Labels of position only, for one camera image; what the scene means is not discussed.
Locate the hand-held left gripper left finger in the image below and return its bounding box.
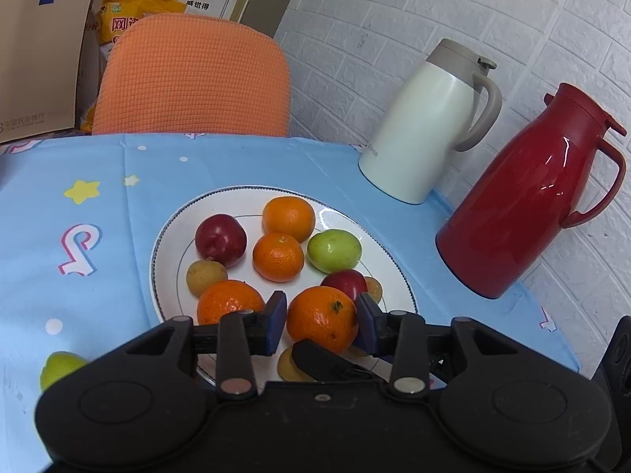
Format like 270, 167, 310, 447
125, 291, 287, 401

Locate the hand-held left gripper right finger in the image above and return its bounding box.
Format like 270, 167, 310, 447
356, 293, 513, 400

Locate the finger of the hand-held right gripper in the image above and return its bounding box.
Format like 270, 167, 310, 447
291, 339, 390, 383

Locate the brown longan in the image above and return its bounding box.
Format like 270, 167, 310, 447
277, 347, 317, 383
363, 276, 384, 305
186, 259, 229, 298

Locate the orange mandarin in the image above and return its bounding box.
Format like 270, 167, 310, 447
286, 285, 360, 354
252, 232, 306, 283
261, 196, 317, 244
196, 279, 266, 326

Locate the red plum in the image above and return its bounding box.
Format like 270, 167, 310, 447
320, 269, 369, 302

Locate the green jujube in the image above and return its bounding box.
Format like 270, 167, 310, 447
39, 351, 90, 393
306, 229, 364, 275

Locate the dark red apple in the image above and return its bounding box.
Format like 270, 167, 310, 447
194, 213, 248, 262

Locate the white plate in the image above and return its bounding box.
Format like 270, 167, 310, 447
150, 185, 419, 388

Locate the red thermos jug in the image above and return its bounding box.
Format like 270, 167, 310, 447
435, 82, 628, 300

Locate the white thermos jug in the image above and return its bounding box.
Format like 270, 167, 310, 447
358, 38, 503, 206

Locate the blue printed tablecloth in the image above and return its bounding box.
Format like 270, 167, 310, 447
0, 132, 583, 407

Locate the orange chair back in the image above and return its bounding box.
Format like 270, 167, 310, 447
92, 13, 292, 138

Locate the yellow plastic bag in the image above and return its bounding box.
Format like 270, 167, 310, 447
80, 0, 191, 134

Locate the cardboard box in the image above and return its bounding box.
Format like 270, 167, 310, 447
0, 0, 100, 145

